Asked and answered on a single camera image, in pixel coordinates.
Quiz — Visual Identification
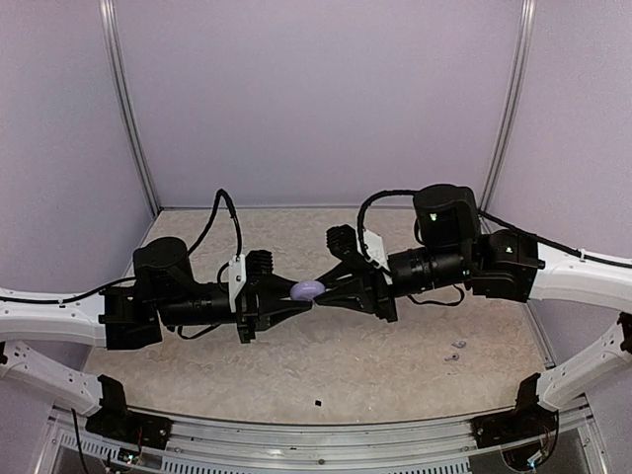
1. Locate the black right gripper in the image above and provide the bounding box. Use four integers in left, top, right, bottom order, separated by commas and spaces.
315, 244, 473, 323

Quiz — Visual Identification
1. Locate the purple round charging case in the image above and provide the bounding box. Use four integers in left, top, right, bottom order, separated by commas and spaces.
289, 279, 326, 301

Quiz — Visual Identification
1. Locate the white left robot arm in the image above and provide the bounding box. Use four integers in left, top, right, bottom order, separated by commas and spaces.
1, 237, 312, 439

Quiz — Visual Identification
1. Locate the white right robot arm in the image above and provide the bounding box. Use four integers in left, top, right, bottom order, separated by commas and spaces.
315, 184, 631, 438

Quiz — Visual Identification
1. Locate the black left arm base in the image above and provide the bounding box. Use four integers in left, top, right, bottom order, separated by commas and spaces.
85, 375, 173, 450

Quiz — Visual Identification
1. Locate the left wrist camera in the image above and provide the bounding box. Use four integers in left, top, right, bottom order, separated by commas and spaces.
227, 250, 274, 313

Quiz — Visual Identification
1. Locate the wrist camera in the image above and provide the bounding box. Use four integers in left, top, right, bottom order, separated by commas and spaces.
326, 224, 384, 271
227, 250, 274, 313

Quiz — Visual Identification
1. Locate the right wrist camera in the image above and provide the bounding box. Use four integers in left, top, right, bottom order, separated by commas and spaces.
326, 224, 384, 271

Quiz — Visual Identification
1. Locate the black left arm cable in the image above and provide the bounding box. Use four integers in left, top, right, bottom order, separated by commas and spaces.
0, 188, 246, 303

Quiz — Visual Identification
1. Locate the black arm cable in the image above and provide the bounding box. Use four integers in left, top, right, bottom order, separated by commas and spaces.
355, 187, 632, 271
0, 188, 246, 303

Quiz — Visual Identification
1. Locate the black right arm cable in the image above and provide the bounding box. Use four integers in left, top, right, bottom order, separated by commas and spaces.
355, 187, 632, 271

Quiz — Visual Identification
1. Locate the silver front aluminium rail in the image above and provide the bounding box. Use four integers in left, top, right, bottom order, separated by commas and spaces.
46, 392, 601, 474

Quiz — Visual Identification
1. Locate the left silver frame post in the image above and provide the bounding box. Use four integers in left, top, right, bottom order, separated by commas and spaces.
99, 0, 162, 218

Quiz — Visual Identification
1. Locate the silver frame post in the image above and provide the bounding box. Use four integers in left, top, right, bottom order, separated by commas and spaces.
480, 0, 537, 211
99, 0, 162, 218

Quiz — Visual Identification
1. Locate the right silver frame post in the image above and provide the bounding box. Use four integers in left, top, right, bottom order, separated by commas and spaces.
480, 0, 537, 211

